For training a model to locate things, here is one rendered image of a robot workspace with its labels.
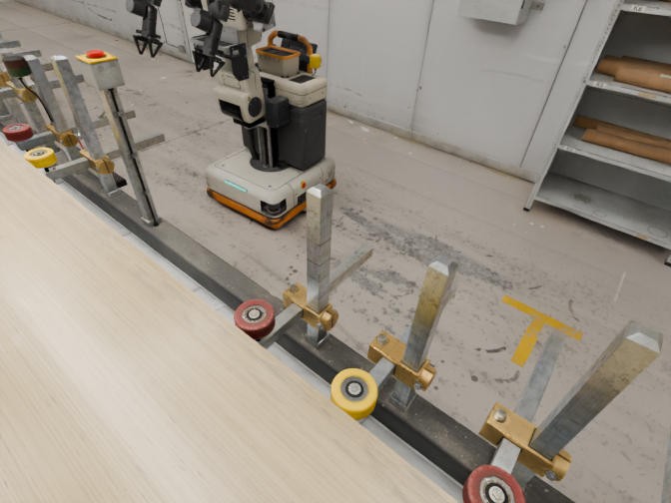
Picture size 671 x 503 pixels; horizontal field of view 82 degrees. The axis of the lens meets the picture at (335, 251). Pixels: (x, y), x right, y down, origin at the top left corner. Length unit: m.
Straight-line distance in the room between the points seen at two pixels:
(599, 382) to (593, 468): 1.29
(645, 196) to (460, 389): 2.06
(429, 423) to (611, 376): 0.42
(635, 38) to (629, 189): 0.94
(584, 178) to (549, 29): 1.04
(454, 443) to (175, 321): 0.62
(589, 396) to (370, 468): 0.32
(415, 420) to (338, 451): 0.30
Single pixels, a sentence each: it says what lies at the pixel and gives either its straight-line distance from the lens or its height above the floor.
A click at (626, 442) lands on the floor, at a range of 2.04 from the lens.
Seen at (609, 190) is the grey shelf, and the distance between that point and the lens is 3.36.
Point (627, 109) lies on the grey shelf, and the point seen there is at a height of 0.68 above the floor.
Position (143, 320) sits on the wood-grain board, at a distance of 0.85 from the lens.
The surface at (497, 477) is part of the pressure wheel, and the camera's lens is 0.69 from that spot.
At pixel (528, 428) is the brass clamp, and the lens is 0.80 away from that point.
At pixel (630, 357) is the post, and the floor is 1.13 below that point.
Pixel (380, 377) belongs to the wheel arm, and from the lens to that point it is 0.78.
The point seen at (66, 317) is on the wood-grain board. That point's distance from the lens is 0.92.
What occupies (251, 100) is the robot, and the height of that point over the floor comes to 0.77.
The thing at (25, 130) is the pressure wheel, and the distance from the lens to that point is 1.77.
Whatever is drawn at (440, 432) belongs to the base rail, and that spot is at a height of 0.70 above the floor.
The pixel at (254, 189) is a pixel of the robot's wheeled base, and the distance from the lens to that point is 2.36.
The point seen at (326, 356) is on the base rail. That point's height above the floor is 0.70.
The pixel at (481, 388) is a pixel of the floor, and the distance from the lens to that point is 1.87.
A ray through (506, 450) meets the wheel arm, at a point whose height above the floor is 0.85.
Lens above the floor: 1.51
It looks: 41 degrees down
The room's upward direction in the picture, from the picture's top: 3 degrees clockwise
